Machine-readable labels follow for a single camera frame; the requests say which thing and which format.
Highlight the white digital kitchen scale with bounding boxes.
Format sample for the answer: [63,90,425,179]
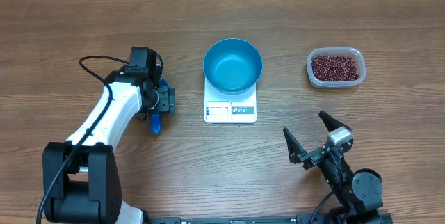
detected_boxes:
[204,79,257,124]

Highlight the red adzuki beans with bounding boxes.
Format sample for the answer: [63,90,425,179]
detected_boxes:
[311,55,359,81]

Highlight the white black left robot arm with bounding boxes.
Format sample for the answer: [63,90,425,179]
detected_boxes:
[35,47,175,223]

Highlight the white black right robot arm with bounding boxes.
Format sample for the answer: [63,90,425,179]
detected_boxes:
[283,111,392,223]

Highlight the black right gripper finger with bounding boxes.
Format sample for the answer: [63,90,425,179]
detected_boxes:
[318,111,351,132]
[283,127,307,163]

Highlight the blue plastic measuring scoop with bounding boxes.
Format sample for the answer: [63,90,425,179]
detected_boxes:
[151,79,168,134]

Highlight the teal blue bowl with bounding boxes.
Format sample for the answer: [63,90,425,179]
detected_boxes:
[203,38,264,95]

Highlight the clear plastic bean container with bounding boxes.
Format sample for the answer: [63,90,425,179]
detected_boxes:
[306,47,366,88]

